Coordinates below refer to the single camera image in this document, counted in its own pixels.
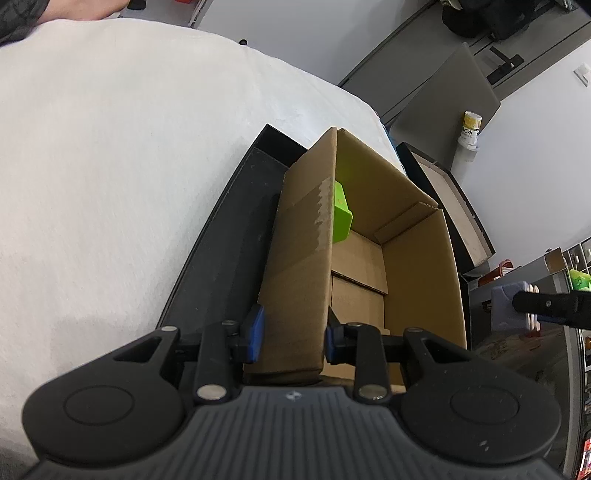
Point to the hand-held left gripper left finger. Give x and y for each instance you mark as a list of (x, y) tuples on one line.
[(255, 334)]

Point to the yellow capped bottle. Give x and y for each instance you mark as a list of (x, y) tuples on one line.
[(470, 129)]

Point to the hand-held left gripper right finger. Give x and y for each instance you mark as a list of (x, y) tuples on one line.
[(330, 344)]

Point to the black tray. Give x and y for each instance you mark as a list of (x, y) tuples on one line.
[(231, 258)]

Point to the brown cardboard box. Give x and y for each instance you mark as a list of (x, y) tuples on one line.
[(300, 258)]

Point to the black backpack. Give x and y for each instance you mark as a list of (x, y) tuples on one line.
[(480, 18)]

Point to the purple cube toy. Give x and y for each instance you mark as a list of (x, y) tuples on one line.
[(505, 307)]

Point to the green plastic toy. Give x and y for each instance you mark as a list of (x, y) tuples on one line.
[(579, 279)]

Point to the white wall switch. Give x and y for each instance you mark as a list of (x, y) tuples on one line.
[(583, 74)]

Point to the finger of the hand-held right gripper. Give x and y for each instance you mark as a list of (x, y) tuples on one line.
[(554, 305)]

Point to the brown lined black box lid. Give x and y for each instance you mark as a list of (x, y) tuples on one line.
[(455, 212)]

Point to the another person's forearm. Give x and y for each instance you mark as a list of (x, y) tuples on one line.
[(41, 14)]

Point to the green block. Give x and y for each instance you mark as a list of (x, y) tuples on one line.
[(340, 216)]

